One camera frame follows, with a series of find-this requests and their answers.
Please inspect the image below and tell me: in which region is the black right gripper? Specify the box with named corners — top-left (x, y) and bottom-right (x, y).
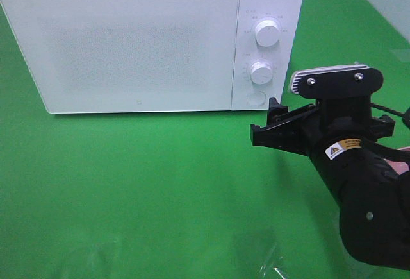
top-left (250, 97), bottom-right (393, 161)

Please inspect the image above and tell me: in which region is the round microwave door button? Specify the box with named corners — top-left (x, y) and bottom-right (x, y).
top-left (247, 90), bottom-right (266, 106)

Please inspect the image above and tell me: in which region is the pink round plate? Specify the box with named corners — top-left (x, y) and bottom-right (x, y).
top-left (385, 146), bottom-right (409, 175)

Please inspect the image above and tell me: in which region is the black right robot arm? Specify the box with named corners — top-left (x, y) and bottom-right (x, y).
top-left (250, 97), bottom-right (409, 270)

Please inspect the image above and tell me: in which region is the white lower microwave knob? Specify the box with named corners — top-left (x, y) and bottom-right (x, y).
top-left (249, 60), bottom-right (274, 85)

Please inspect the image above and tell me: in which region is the white microwave knob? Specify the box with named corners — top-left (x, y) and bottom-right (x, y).
top-left (254, 17), bottom-right (281, 47)
top-left (249, 60), bottom-right (274, 85)

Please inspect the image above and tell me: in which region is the white upper microwave knob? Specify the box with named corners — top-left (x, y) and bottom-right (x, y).
top-left (254, 17), bottom-right (281, 47)

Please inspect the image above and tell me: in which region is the clear tape piece on table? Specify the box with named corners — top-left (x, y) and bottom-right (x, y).
top-left (257, 242), bottom-right (289, 279)

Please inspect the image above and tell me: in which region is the white microwave oven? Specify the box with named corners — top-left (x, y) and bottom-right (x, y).
top-left (1, 0), bottom-right (302, 114)

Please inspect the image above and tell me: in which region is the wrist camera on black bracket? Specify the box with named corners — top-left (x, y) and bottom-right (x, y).
top-left (289, 64), bottom-right (384, 99)

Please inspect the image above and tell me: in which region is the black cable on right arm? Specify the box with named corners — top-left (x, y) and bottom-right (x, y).
top-left (370, 101), bottom-right (410, 177)

